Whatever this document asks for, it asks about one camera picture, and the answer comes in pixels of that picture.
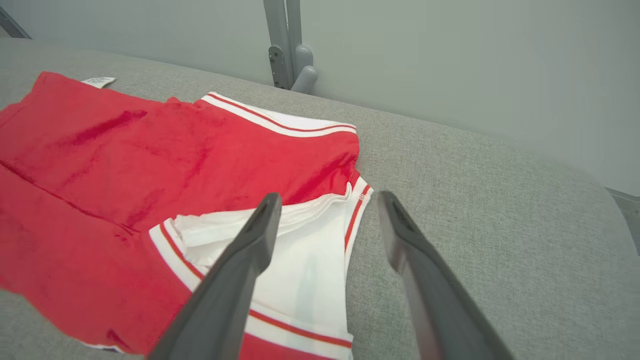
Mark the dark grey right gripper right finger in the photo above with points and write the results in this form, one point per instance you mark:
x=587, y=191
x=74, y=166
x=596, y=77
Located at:
x=432, y=295

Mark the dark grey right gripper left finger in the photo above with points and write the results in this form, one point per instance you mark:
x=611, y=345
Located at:
x=232, y=285

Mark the red basketball jersey white trim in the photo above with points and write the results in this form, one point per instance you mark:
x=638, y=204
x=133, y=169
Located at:
x=150, y=150

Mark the grey metal post rounded foot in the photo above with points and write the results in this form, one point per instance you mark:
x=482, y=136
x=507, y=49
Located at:
x=280, y=30

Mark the grey metal frame post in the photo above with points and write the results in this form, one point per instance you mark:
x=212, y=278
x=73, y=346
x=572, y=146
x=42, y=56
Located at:
x=12, y=25

